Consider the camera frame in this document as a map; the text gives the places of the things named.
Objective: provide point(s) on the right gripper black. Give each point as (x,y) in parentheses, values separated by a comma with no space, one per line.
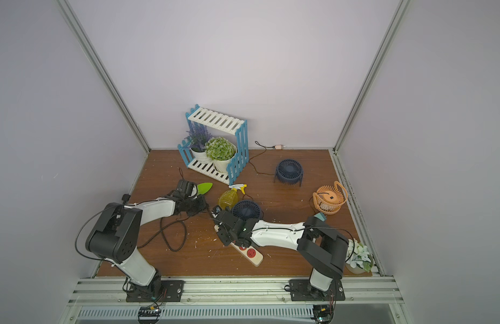
(222,221)

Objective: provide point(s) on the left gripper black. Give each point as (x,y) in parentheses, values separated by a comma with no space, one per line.
(194,200)

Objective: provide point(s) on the beige power strip red sockets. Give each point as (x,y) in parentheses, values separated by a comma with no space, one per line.
(250,253)

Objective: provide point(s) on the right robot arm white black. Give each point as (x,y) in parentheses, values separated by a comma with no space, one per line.
(321,245)

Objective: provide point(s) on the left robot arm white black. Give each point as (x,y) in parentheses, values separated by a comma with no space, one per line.
(114,236)

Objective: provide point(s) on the near dark blue desk fan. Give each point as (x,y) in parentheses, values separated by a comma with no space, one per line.
(247,210)

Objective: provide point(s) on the dark blue desk fan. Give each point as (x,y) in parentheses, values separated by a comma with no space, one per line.
(289,171)
(247,210)

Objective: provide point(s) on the far dark blue desk fan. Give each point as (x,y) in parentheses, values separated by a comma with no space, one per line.
(289,171)

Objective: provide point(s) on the orange desk fan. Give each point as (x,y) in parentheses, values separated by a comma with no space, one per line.
(329,199)

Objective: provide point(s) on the green yellow garden trowel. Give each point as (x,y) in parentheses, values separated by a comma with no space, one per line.
(204,188)

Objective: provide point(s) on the yellow spray bottle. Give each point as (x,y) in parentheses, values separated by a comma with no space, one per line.
(230,198)

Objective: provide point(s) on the purple lavender potted plant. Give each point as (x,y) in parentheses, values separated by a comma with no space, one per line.
(199,135)

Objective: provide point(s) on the green potted plant white pot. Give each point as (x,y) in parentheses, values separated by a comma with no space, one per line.
(221,151)

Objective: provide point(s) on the blue white plant shelf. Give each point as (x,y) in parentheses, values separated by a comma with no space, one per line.
(219,125)

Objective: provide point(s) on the white flower potted plant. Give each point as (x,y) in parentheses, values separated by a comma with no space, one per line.
(359,259)

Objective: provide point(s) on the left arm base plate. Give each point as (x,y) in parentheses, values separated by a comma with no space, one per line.
(158,291)

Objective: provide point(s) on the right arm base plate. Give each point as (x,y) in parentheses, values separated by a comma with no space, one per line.
(301,290)

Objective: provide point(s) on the aluminium front rail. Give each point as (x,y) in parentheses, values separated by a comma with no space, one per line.
(238,291)

